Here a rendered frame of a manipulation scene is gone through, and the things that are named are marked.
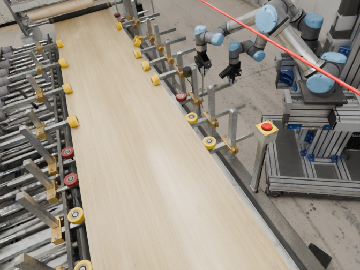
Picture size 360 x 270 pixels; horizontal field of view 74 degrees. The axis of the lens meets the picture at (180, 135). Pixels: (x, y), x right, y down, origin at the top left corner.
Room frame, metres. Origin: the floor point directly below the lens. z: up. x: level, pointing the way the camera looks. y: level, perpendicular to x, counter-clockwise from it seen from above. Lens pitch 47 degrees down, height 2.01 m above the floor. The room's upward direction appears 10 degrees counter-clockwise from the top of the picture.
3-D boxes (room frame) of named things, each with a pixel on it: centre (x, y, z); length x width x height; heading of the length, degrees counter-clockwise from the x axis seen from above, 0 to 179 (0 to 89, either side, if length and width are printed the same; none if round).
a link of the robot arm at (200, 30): (1.53, -0.25, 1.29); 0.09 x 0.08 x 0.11; 44
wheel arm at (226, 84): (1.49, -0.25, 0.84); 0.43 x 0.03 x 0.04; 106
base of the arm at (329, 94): (1.07, -0.88, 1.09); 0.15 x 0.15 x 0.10
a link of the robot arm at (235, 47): (1.56, -0.49, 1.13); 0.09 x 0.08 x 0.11; 103
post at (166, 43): (1.91, -0.03, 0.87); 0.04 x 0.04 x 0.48; 16
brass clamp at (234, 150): (0.97, -0.30, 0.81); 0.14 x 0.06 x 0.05; 16
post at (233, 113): (0.94, -0.31, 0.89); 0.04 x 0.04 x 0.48; 16
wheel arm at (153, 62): (1.95, -0.05, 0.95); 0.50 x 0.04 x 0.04; 106
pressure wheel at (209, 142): (0.95, -0.17, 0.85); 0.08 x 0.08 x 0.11
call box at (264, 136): (0.70, -0.38, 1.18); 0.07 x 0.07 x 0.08; 16
